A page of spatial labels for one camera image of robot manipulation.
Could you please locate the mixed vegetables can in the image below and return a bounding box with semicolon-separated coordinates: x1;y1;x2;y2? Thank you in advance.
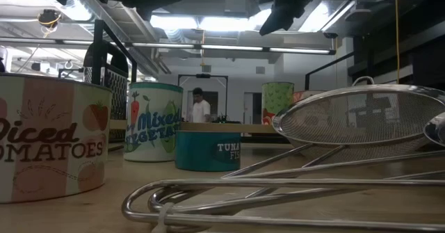
124;81;184;163

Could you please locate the teal tuna fish can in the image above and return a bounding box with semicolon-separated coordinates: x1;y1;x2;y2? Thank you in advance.
175;130;242;173

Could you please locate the diced tomatoes can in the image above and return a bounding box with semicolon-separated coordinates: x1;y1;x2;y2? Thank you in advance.
0;72;113;204

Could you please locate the long LED light bar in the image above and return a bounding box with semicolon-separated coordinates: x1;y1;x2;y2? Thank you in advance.
0;36;337;56

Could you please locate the person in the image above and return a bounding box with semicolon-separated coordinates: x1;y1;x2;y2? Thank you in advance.
186;86;212;124

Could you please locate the large metal mesh strainer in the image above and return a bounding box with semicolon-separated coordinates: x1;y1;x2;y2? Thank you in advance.
208;75;445;201

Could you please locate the medium metal mesh strainer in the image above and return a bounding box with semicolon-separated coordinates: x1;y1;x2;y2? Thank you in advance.
147;111;445;215

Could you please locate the white zip tie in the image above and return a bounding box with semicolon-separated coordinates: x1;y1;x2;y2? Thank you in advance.
151;201;175;233

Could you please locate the black-handled metal box grater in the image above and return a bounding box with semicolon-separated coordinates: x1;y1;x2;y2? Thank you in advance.
82;41;130;142

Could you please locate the black ceiling cable reel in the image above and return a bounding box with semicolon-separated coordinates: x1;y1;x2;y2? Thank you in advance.
37;8;63;29

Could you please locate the yellow cable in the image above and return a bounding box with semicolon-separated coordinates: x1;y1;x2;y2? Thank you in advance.
394;0;401;85

